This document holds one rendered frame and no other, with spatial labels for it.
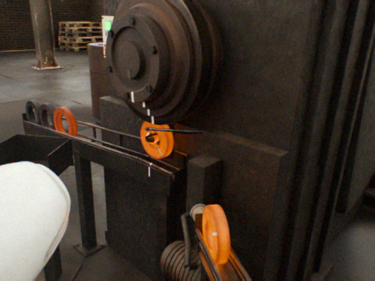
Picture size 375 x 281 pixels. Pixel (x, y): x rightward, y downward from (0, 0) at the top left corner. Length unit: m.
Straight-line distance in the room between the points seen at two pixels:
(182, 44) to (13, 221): 0.81
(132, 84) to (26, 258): 0.88
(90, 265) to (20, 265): 1.61
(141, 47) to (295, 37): 0.46
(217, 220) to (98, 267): 1.15
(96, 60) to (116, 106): 2.56
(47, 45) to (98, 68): 4.20
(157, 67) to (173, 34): 0.11
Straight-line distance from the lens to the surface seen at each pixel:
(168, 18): 1.08
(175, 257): 1.15
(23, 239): 0.34
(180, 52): 1.04
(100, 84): 4.12
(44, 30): 8.18
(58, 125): 1.93
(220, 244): 0.87
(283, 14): 1.05
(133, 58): 1.10
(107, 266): 1.92
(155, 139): 1.24
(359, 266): 2.17
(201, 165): 1.10
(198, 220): 1.00
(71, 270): 1.93
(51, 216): 0.36
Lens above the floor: 1.26
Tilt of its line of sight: 21 degrees down
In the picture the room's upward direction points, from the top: 2 degrees clockwise
